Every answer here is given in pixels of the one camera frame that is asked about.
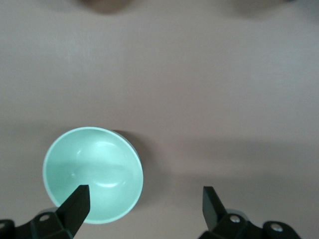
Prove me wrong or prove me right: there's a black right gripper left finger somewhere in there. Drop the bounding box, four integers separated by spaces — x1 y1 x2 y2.
0 184 90 239

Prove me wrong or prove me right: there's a brown table cover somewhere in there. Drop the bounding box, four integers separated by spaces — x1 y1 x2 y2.
0 0 319 239

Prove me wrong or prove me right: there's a green bowl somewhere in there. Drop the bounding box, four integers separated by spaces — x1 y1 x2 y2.
42 126 145 225

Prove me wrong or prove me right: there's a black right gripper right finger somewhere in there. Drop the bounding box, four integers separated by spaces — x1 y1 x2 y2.
199 186 304 239

